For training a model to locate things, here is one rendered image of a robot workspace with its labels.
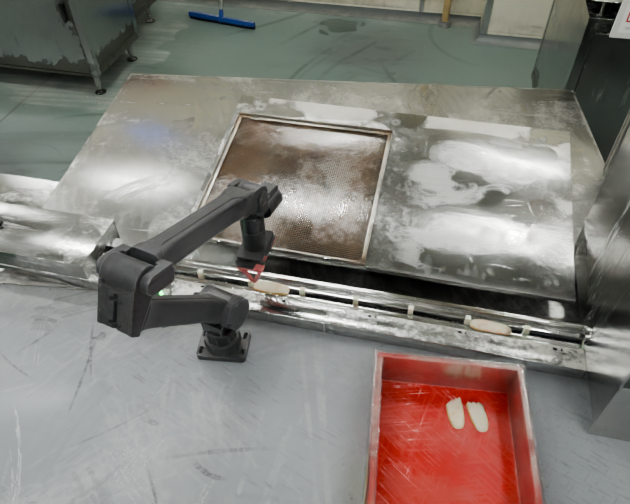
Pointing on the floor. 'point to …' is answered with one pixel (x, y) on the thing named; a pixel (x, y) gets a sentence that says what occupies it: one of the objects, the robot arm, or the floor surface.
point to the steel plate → (135, 164)
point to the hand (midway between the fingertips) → (258, 269)
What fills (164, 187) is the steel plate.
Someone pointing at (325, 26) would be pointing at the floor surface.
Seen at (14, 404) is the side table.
